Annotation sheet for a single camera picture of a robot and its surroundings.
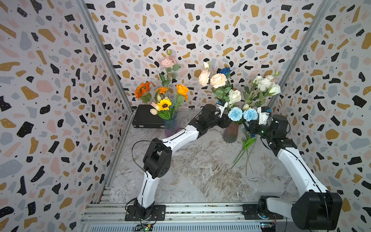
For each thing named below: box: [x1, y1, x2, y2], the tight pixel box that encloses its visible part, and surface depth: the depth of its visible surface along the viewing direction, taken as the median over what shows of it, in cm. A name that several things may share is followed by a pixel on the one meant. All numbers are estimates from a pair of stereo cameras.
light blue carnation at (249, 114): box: [242, 108, 259, 122], surface depth 74 cm
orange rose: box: [176, 83, 189, 102], surface depth 85 cm
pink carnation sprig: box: [158, 49, 181, 87], surface depth 87 cm
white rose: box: [228, 88, 242, 104], surface depth 77 cm
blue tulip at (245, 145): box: [230, 137, 257, 170], surface depth 102 cm
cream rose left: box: [198, 69, 211, 87], surface depth 70 cm
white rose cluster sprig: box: [253, 75, 282, 96], surface depth 79 cm
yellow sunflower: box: [157, 98, 172, 111], surface depth 81 cm
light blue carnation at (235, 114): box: [228, 106, 243, 122], surface depth 74 cm
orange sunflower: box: [134, 81, 152, 103], surface depth 76 cm
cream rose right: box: [210, 72, 228, 89], surface depth 69 cm
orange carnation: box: [155, 87, 169, 95], surface depth 85 cm
